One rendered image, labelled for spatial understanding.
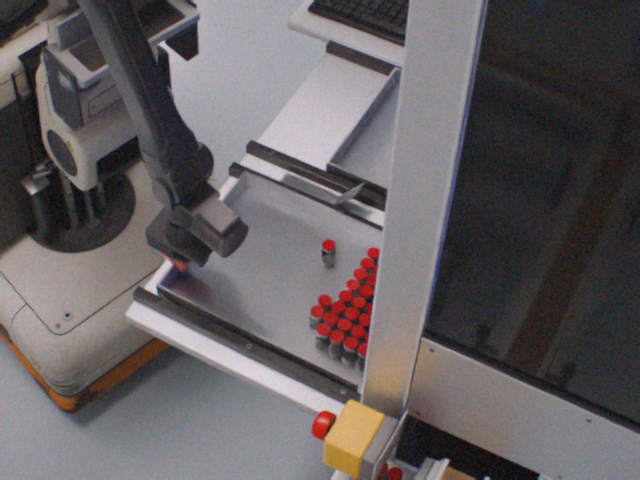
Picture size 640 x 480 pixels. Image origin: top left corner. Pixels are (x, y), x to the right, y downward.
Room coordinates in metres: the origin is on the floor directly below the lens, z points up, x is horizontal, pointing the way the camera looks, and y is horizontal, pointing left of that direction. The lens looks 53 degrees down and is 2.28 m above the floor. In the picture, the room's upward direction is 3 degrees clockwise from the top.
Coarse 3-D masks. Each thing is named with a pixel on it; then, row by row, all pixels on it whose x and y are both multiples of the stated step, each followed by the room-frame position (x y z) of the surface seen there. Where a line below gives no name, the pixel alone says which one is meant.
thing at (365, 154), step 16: (400, 80) 1.41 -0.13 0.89; (384, 96) 1.37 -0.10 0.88; (368, 112) 1.32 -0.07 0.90; (384, 112) 1.34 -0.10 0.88; (352, 128) 1.26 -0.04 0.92; (368, 128) 1.30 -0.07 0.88; (384, 128) 1.30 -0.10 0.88; (352, 144) 1.26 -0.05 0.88; (368, 144) 1.26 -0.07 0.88; (384, 144) 1.26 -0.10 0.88; (336, 160) 1.21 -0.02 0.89; (352, 160) 1.22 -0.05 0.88; (368, 160) 1.22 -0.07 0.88; (384, 160) 1.23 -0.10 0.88; (352, 176) 1.16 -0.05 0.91; (368, 176) 1.19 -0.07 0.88; (384, 176) 1.19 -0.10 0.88; (384, 192) 1.14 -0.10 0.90
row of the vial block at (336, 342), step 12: (372, 276) 0.96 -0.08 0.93; (360, 288) 0.93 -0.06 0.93; (372, 288) 0.94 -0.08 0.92; (360, 300) 0.91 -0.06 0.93; (348, 312) 0.89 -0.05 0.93; (360, 312) 0.90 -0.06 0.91; (348, 324) 0.87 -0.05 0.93; (336, 336) 0.85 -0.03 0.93; (348, 336) 0.86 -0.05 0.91; (336, 348) 0.84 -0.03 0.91
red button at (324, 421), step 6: (318, 414) 0.68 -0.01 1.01; (324, 414) 0.67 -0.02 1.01; (330, 414) 0.67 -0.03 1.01; (318, 420) 0.66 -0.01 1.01; (324, 420) 0.66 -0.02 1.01; (330, 420) 0.66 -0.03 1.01; (312, 426) 0.66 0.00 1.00; (318, 426) 0.66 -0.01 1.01; (324, 426) 0.66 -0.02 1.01; (330, 426) 0.66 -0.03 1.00; (312, 432) 0.65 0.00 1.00; (318, 432) 0.65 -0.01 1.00; (324, 432) 0.65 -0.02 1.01; (318, 438) 0.65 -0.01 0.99; (324, 438) 0.65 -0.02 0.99
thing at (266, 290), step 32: (256, 192) 1.14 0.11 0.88; (288, 192) 1.12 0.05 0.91; (256, 224) 1.08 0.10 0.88; (288, 224) 1.08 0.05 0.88; (320, 224) 1.08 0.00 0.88; (352, 224) 1.07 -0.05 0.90; (256, 256) 1.01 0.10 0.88; (288, 256) 1.02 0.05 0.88; (320, 256) 1.02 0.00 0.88; (352, 256) 1.02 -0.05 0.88; (160, 288) 0.92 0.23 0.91; (192, 288) 0.95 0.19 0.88; (224, 288) 0.95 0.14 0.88; (256, 288) 0.95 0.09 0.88; (288, 288) 0.96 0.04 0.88; (320, 288) 0.96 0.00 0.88; (224, 320) 0.87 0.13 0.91; (256, 320) 0.90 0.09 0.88; (288, 320) 0.90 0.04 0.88; (288, 352) 0.83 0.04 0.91; (320, 352) 0.85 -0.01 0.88; (352, 384) 0.78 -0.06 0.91
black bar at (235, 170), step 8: (232, 168) 1.18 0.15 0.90; (240, 168) 1.18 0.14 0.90; (248, 168) 1.18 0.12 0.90; (232, 176) 1.17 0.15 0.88; (264, 176) 1.16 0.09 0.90; (280, 184) 1.15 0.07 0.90; (296, 192) 1.13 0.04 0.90; (304, 192) 1.13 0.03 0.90; (320, 200) 1.12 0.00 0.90; (336, 208) 1.10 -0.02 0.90; (352, 216) 1.09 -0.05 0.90; (360, 216) 1.09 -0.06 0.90; (368, 224) 1.07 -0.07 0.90; (376, 224) 1.08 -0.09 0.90
